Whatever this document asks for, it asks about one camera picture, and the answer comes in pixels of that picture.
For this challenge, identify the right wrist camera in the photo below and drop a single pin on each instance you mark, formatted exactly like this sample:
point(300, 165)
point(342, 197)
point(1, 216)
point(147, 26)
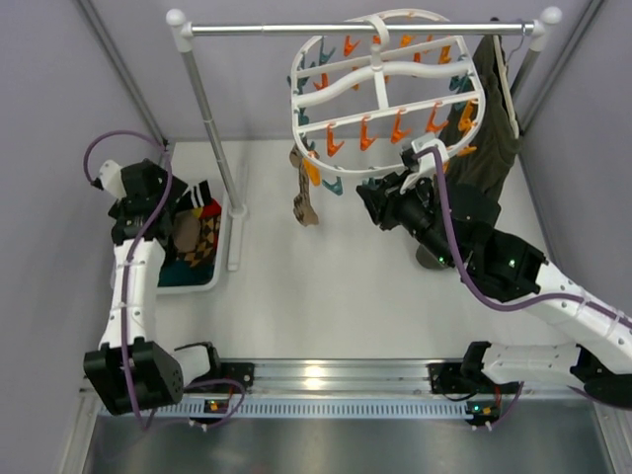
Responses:
point(421, 157)

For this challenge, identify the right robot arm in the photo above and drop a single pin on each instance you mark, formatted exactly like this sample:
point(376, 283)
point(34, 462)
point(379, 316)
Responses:
point(505, 273)

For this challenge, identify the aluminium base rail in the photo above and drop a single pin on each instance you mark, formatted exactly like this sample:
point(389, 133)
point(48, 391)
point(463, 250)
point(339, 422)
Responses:
point(348, 389)

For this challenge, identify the white laundry basket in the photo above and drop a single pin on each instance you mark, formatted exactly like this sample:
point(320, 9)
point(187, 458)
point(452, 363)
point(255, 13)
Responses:
point(217, 262)

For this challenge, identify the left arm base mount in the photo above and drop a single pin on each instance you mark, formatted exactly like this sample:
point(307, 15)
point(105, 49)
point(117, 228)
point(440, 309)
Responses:
point(241, 371)

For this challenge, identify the wooden clothes hanger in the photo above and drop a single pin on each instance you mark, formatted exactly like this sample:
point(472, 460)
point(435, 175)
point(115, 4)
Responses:
point(506, 108)

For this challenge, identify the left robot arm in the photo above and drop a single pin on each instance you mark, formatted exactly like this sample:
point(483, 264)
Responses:
point(129, 370)

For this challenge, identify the red sock in basket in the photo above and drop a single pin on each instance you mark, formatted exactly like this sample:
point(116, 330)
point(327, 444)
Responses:
point(211, 210)

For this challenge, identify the black striped sock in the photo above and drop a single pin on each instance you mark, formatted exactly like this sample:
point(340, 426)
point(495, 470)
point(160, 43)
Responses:
point(195, 196)

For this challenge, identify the white clip hanger frame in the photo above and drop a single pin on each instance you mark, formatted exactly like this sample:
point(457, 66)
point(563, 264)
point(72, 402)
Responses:
point(440, 55)

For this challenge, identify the brown argyle sock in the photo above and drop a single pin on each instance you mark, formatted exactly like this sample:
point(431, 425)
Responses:
point(207, 244)
point(302, 207)

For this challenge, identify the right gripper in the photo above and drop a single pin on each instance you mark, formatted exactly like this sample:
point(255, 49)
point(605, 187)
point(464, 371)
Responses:
point(383, 201)

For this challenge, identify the olive green garment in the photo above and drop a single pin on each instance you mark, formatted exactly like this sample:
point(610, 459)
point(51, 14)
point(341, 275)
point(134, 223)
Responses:
point(486, 168)

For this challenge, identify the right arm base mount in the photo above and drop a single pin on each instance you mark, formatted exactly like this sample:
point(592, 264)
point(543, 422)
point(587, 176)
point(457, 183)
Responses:
point(446, 379)

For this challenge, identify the white clothes rack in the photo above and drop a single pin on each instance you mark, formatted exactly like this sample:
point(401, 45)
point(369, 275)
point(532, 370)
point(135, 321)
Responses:
point(238, 73)

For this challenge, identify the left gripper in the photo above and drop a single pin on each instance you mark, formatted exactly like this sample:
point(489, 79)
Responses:
point(174, 198)

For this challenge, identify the dark teal sock in basket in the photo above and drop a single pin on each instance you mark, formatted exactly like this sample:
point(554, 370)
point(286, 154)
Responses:
point(180, 273)

